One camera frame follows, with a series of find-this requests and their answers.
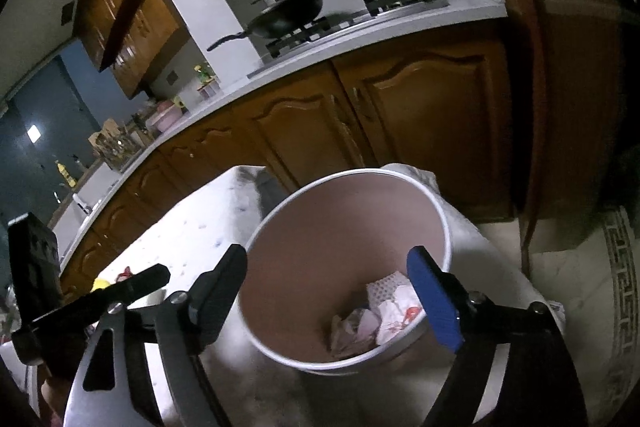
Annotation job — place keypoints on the yellow bottle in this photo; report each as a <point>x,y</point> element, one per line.
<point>65,172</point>

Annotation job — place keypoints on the patterned border rug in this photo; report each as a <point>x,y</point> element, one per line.
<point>580,287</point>

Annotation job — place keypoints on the black wok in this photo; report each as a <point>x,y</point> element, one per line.
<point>290,14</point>

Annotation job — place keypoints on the tall brown wooden cabinet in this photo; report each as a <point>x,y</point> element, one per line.
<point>565,57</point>

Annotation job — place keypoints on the brown wooden base cabinets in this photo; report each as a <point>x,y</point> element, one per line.
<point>425,107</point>

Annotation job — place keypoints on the small yellow object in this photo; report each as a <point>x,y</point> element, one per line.
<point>100,285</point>

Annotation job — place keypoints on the white red-print wrapper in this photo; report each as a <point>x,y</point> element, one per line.
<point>397,314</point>

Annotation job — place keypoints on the white floral tablecloth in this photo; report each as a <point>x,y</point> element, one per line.
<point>200,227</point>

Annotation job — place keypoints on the dark wall socket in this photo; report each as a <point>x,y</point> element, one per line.
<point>68,13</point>

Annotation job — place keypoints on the grey paper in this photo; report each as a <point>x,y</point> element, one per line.
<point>352,329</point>

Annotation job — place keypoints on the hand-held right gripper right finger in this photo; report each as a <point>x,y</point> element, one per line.
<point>434,307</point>

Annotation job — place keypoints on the white kitchen counter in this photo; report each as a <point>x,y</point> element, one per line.
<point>475,4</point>

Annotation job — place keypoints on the small red object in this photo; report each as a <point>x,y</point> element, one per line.
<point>124,275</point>

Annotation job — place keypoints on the white dotted wrapper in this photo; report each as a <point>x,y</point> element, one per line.
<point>385,289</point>

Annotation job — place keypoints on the sink faucet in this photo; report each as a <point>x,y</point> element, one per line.
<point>82,204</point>

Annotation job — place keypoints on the utensil rack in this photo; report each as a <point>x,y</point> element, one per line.
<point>117,147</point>

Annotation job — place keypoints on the brown wooden wall cabinets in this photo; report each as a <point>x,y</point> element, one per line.
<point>125,7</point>

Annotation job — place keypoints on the white round waste bin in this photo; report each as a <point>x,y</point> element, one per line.
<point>340,227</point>

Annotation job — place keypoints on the small potted flower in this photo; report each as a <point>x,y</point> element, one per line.
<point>206,82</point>

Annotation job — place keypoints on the pink container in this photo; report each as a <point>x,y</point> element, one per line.
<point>165,117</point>

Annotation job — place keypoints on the gas stove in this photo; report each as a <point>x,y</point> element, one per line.
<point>350,23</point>

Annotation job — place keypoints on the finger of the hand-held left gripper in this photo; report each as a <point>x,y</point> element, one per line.
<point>127,287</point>

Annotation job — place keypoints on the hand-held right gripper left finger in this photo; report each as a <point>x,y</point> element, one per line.
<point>216,302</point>

